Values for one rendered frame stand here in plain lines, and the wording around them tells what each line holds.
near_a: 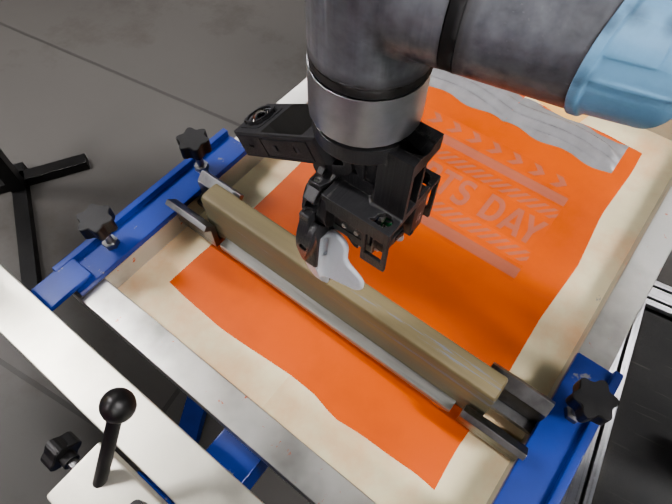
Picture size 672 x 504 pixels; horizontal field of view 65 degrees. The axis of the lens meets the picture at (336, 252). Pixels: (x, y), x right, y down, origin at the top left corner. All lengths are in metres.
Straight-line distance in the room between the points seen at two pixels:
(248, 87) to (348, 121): 2.11
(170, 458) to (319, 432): 0.17
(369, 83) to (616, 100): 0.12
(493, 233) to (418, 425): 0.29
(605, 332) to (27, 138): 2.24
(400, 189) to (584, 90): 0.14
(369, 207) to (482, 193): 0.43
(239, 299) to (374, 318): 0.21
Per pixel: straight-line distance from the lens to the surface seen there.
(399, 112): 0.32
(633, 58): 0.25
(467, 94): 0.94
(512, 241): 0.77
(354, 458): 0.62
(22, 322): 0.67
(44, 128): 2.52
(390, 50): 0.28
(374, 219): 0.38
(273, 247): 0.61
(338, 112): 0.31
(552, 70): 0.26
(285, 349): 0.66
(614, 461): 1.54
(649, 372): 1.66
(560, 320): 0.73
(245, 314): 0.68
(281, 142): 0.41
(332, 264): 0.47
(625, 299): 0.73
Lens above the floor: 1.57
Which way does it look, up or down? 58 degrees down
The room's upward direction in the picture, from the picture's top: straight up
